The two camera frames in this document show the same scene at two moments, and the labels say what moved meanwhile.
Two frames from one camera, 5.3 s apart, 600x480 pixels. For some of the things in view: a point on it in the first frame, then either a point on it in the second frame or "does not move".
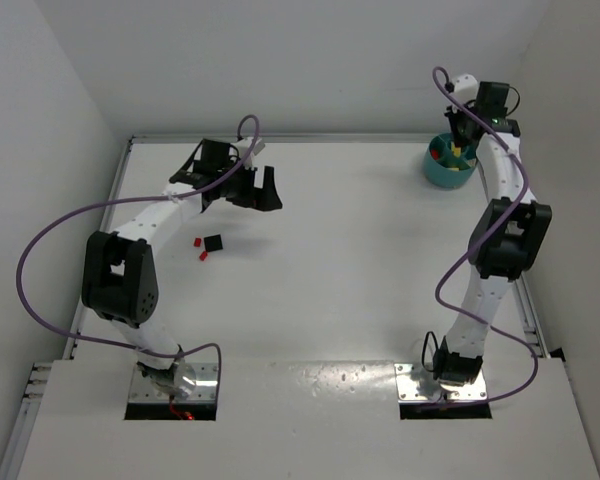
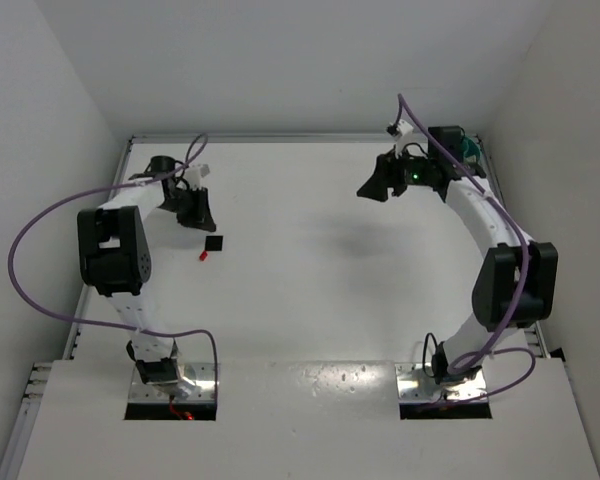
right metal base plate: [416, 382] does not move
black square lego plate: [213, 243] does not move
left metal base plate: [143, 390] does not move
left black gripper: [253, 188] to [196, 208]
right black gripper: [461, 132] to [390, 174]
